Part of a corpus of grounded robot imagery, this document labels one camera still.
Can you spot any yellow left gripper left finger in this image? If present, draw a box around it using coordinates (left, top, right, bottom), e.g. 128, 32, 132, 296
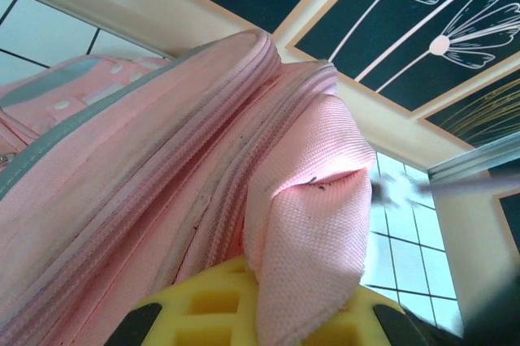
106, 255, 262, 346

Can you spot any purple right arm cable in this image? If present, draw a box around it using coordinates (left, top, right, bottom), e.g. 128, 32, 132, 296
418, 173, 520, 197

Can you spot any aluminium corner post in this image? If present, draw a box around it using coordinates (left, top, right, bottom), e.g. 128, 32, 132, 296
426, 141, 520, 183

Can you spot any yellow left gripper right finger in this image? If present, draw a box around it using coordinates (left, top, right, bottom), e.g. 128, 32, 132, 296
300, 286, 465, 346

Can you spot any pink backpack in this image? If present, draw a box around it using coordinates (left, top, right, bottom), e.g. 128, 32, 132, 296
0, 28, 377, 346

